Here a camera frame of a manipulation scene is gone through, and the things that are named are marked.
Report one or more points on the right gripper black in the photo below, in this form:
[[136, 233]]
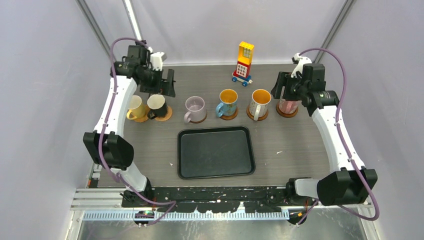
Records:
[[285, 80]]

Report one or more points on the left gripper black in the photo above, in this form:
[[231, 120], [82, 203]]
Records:
[[164, 88]]

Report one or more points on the white mug orange inside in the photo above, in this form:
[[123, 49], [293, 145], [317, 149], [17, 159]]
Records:
[[259, 104]]

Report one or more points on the white cup black outside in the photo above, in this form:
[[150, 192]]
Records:
[[157, 106]]

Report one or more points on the light woven coaster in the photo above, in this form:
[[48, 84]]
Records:
[[167, 116], [145, 117]]

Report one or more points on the pink patterned mug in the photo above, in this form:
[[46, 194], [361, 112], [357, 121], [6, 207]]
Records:
[[287, 106]]

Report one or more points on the dark wooden coaster two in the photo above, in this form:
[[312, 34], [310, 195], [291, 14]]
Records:
[[286, 115]]

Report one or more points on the lilac textured mug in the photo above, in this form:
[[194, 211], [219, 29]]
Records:
[[196, 110]]

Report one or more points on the dark wooden coaster three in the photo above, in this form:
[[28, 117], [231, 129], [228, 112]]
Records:
[[260, 118]]

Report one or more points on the cream cup yellow handle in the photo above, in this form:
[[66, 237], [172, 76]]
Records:
[[136, 108]]

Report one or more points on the blue mug yellow inside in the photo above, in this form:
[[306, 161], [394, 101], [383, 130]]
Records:
[[228, 103]]

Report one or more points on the dark wooden coaster four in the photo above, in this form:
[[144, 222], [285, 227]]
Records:
[[230, 117]]

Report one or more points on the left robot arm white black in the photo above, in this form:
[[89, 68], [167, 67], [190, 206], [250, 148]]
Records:
[[106, 144]]

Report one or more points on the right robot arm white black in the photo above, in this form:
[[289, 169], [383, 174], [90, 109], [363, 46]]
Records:
[[344, 184]]

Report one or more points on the toy block tower on wheels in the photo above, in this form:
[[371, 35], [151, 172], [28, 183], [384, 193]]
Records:
[[244, 63]]

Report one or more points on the black serving tray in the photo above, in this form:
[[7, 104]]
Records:
[[215, 152]]

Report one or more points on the silver microphone on tripod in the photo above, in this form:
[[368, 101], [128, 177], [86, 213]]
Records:
[[133, 20]]

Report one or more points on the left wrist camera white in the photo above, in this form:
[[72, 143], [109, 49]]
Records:
[[156, 59]]

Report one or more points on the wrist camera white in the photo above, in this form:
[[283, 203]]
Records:
[[300, 61], [156, 59]]

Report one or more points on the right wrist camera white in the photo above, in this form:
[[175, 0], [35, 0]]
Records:
[[300, 61]]

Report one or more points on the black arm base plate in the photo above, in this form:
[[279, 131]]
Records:
[[254, 199]]

